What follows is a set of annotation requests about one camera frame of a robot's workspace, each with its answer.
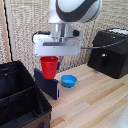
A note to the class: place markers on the closed black box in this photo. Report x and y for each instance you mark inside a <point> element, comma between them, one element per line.
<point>109,53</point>

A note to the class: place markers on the red plastic cup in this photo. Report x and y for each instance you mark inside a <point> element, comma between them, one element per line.
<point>49,67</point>

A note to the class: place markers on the blue plastic bowl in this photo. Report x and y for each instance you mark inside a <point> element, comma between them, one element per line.
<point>69,80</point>

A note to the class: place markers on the open black fabric case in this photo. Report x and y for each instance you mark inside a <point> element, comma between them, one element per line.
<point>20,96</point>

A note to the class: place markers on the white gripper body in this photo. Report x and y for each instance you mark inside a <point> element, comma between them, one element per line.
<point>57,46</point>

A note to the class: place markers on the dark blue panel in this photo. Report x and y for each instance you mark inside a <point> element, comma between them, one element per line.
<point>46,84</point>

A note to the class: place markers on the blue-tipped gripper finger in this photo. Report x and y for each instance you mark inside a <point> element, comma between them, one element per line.
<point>59,64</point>

